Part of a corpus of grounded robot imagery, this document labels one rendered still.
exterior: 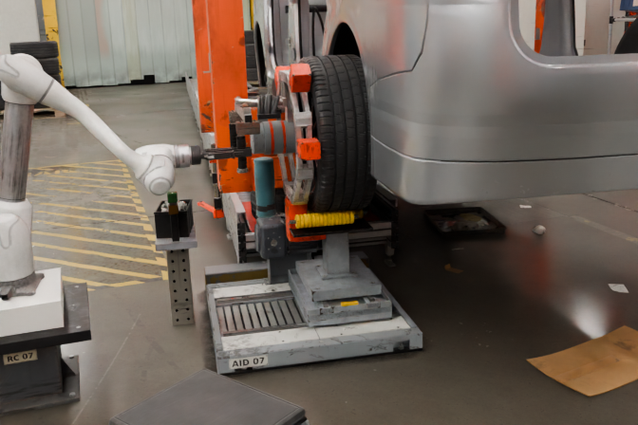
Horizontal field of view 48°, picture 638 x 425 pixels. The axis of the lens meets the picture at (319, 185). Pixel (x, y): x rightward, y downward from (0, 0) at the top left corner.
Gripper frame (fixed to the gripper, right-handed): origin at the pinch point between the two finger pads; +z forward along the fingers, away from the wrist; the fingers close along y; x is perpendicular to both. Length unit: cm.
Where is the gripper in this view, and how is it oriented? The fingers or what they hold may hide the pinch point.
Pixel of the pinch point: (242, 152)
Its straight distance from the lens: 281.3
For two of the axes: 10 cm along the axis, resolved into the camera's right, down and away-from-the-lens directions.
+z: 9.8, -0.8, 1.9
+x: -0.3, -9.7, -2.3
